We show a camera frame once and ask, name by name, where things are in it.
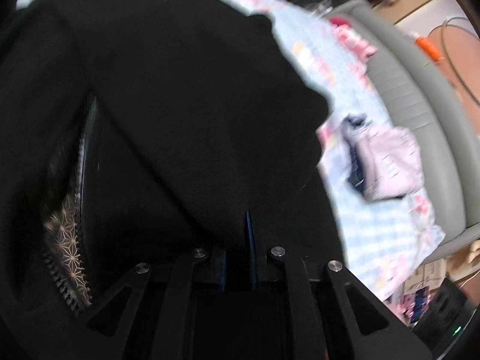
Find black fleece jacket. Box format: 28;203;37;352
1;0;342;359

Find folded dark striped clothes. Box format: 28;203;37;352
342;113;406;200

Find blue checkered cartoon blanket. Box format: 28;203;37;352
14;0;448;301

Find folded pink garment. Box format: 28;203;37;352
355;124;424;202

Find grey padded headboard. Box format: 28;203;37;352
330;0;479;263

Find orange plush toy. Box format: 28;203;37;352
416;37;443;63

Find pink plush toy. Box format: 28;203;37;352
329;16;377;63

